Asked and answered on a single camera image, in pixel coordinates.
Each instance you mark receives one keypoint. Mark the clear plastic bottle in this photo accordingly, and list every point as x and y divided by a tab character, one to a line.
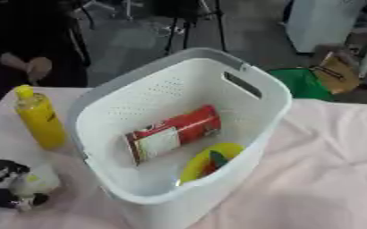
43	180

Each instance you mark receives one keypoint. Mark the green box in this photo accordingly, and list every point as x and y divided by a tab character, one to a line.
299	83

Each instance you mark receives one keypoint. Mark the yellow squeeze bottle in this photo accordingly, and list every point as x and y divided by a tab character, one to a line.
40	122

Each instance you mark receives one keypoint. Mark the person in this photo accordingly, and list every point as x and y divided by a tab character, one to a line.
24	27

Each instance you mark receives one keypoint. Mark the white basket with grey rim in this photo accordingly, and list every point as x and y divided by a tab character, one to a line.
139	98

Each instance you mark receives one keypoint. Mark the red cylindrical chips can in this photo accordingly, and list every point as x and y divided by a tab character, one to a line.
186	126

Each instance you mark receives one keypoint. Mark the yellow snack bag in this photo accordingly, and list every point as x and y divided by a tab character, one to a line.
196	167

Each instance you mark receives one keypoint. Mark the black tripod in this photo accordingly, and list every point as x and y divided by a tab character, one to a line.
187	27

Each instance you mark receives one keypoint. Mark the brown cardboard flap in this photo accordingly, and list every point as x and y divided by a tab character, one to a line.
338	74

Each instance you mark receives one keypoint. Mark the white cabinet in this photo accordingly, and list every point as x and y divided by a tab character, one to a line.
322	23

